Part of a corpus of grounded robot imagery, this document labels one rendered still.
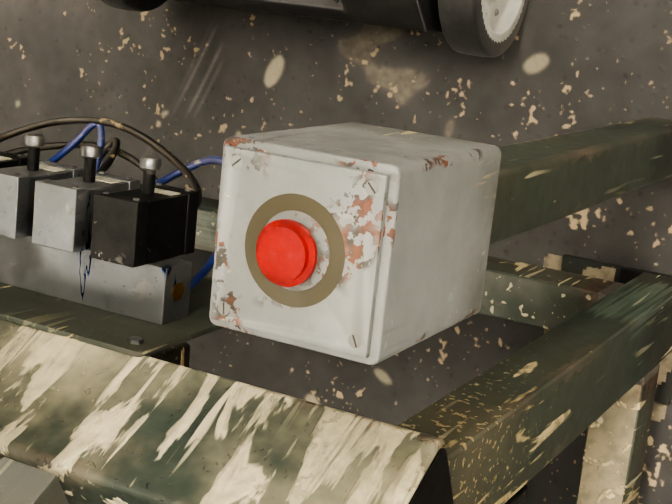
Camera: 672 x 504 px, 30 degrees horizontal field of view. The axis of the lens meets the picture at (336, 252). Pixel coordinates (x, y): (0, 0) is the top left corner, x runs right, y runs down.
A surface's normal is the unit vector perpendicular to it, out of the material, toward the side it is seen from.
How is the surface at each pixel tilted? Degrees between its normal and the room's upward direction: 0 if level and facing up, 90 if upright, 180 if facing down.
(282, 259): 0
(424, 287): 90
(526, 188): 90
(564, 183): 90
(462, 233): 90
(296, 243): 0
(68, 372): 60
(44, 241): 0
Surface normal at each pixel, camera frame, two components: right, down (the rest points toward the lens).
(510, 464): 0.88, 0.19
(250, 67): -0.47, 0.14
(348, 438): -0.15, -0.77
